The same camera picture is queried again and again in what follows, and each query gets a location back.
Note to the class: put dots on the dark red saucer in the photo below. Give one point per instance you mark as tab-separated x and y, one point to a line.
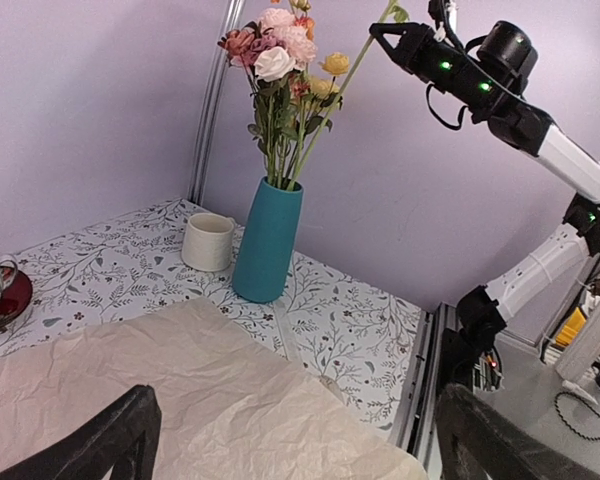
15	300

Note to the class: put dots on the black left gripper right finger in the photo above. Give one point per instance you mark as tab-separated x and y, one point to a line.
476	442

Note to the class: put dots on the right aluminium frame post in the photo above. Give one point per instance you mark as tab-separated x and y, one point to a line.
210	106

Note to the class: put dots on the orange poppy stem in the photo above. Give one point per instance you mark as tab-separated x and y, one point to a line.
301	9

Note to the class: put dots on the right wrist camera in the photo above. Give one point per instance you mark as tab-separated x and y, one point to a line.
444	15

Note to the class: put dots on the yellow rose stem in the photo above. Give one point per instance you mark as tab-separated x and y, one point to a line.
314	105

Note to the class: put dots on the aluminium table front rail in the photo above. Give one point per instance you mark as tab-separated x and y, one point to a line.
413	428

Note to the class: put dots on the yellow poppy stem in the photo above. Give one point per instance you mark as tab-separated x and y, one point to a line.
397	12

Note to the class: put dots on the cream wrapping paper sheet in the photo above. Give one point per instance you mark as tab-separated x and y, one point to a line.
231	408

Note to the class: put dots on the white and mauve rose stem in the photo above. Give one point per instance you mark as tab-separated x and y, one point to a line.
269	69

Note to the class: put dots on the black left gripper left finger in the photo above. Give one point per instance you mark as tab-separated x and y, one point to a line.
120	442

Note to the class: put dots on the teal vase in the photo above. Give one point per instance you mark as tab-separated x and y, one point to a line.
267	243

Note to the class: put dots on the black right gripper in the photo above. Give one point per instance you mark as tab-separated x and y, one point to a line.
490	85

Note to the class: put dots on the cream mug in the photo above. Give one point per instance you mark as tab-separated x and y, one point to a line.
207	244

